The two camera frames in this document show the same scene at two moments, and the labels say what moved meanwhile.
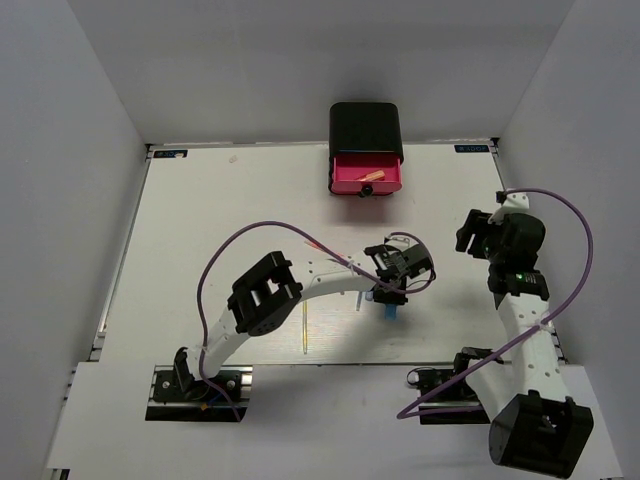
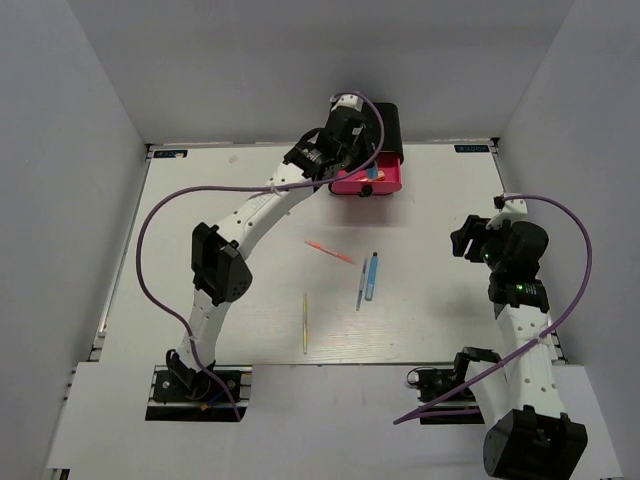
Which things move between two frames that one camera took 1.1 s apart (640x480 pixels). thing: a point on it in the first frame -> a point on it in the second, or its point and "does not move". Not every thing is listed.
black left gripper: (396, 298) -> (368, 148)
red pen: (314, 244) does not move
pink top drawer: (367, 175) does not move
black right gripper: (476, 223) does not move
